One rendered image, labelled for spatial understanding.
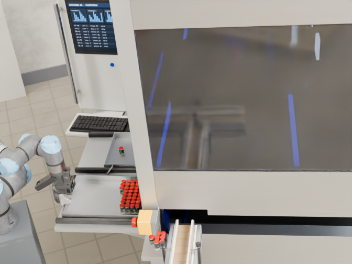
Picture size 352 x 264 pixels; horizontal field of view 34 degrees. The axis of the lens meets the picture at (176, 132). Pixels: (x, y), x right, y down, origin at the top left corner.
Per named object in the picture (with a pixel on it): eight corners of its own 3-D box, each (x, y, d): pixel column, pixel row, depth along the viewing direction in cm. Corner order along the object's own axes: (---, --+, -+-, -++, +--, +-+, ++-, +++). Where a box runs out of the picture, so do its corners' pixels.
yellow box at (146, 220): (158, 222, 235) (157, 209, 230) (156, 235, 229) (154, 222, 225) (140, 222, 236) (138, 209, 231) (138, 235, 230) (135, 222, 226)
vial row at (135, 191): (142, 187, 265) (141, 179, 262) (135, 215, 251) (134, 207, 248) (137, 187, 265) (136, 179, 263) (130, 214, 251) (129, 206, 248)
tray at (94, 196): (149, 181, 268) (148, 175, 266) (140, 221, 247) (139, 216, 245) (77, 180, 273) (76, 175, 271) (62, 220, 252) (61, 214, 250)
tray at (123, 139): (180, 137, 294) (180, 131, 292) (175, 170, 273) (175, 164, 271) (114, 137, 298) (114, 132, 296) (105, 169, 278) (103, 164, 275)
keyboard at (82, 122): (145, 121, 321) (145, 117, 320) (139, 136, 310) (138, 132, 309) (78, 117, 330) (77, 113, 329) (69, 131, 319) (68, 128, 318)
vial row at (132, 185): (137, 187, 265) (135, 179, 263) (130, 214, 251) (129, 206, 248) (132, 186, 266) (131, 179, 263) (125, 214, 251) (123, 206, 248)
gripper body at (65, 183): (72, 197, 246) (66, 175, 239) (52, 196, 247) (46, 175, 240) (76, 185, 252) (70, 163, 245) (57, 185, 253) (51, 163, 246)
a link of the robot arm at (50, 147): (47, 131, 239) (63, 136, 235) (52, 152, 245) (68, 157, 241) (34, 142, 233) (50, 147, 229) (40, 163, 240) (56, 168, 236)
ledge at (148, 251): (179, 237, 240) (179, 234, 239) (176, 262, 230) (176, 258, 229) (146, 237, 242) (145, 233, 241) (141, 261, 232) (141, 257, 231)
